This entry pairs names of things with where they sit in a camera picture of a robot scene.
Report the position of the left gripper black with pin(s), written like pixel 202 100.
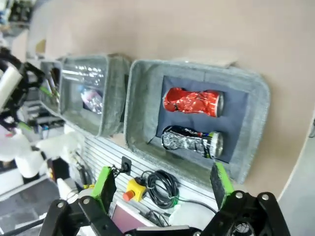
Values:
pixel 19 98

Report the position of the maroon flat device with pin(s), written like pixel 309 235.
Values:
pixel 130 216

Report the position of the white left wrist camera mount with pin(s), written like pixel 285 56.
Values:
pixel 9 83

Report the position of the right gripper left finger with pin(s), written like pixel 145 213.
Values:
pixel 105 189

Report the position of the crushed red can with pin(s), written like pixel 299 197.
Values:
pixel 192 100

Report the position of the grey felt basket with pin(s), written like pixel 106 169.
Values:
pixel 113 98
pixel 44 73
pixel 142 110

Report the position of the crushed black silver can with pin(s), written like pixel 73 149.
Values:
pixel 187 140

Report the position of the clear crushed plastic bottle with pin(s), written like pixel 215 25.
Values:
pixel 86 71

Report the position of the yellow emergency stop button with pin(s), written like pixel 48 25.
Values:
pixel 136 186

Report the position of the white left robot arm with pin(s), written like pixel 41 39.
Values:
pixel 22 152

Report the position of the white cone-tipped bottle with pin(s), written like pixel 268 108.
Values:
pixel 64 188

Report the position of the black socket plate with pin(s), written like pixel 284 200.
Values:
pixel 126 164

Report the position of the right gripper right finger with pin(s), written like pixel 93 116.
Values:
pixel 219 184

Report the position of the aluminium slotted table rail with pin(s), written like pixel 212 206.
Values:
pixel 103 152

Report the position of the clear bottle with pink label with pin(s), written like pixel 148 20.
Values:
pixel 92 100

